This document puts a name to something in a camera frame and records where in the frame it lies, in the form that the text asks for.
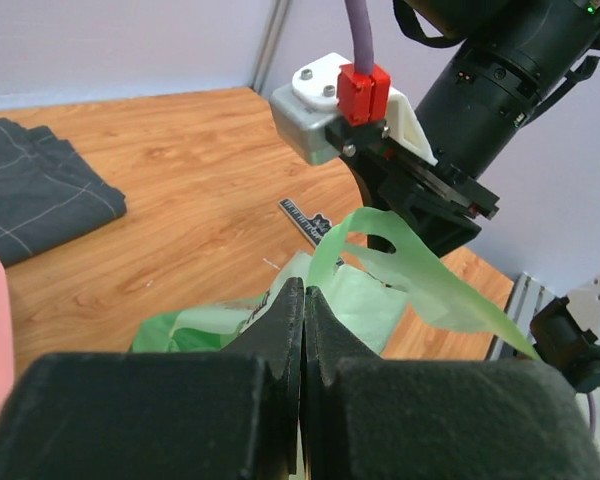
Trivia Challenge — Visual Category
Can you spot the green litter bag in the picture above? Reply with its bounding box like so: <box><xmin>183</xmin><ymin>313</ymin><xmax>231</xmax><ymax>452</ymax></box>
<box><xmin>131</xmin><ymin>207</ymin><xmax>538</xmax><ymax>358</ymax></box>

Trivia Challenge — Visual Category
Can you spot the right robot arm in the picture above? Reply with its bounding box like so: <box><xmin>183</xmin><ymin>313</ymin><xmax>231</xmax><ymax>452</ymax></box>
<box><xmin>325</xmin><ymin>1</ymin><xmax>600</xmax><ymax>256</ymax></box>

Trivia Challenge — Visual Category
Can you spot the dark checked folded cloth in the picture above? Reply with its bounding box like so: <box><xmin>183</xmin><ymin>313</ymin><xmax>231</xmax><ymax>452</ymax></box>
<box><xmin>0</xmin><ymin>118</ymin><xmax>127</xmax><ymax>267</ymax></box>

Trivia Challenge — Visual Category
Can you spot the piano pattern bag clip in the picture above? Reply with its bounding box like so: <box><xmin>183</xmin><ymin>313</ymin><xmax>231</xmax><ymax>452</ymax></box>
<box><xmin>278</xmin><ymin>198</ymin><xmax>333</xmax><ymax>249</ymax></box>

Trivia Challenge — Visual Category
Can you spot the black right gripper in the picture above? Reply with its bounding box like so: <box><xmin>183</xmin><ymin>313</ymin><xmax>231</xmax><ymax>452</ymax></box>
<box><xmin>325</xmin><ymin>117</ymin><xmax>499</xmax><ymax>257</ymax></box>

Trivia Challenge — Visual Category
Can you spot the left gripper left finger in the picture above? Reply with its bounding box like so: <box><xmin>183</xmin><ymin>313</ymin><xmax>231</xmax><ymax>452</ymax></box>
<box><xmin>0</xmin><ymin>278</ymin><xmax>305</xmax><ymax>479</ymax></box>

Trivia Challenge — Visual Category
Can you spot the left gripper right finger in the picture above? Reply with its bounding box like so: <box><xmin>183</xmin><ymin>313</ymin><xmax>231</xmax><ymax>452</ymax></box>
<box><xmin>302</xmin><ymin>287</ymin><xmax>600</xmax><ymax>479</ymax></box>

